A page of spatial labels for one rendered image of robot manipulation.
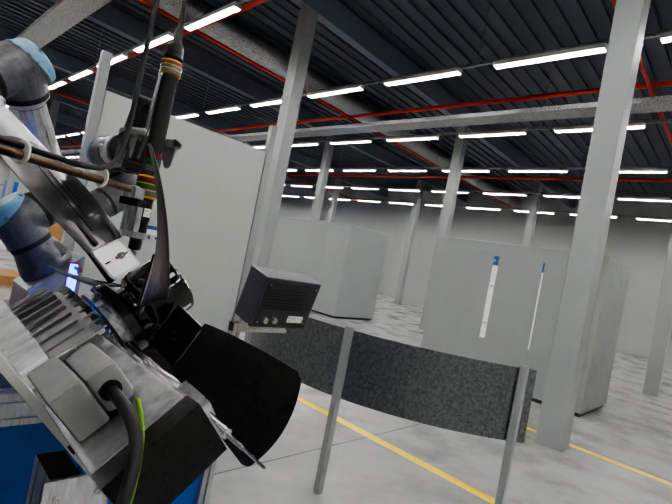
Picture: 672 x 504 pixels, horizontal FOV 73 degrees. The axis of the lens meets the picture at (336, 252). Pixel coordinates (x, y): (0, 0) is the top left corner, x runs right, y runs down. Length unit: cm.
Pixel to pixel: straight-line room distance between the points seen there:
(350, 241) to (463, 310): 431
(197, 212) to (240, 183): 38
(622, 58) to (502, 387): 365
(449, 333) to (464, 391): 463
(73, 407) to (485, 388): 231
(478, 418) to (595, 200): 284
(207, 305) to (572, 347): 332
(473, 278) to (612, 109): 311
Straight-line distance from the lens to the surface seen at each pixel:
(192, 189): 306
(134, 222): 96
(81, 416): 59
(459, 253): 727
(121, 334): 85
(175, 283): 88
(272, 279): 156
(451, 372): 261
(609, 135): 511
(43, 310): 83
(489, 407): 271
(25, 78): 138
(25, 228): 156
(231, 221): 322
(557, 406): 492
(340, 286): 1065
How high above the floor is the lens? 132
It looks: 1 degrees up
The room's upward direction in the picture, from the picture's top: 11 degrees clockwise
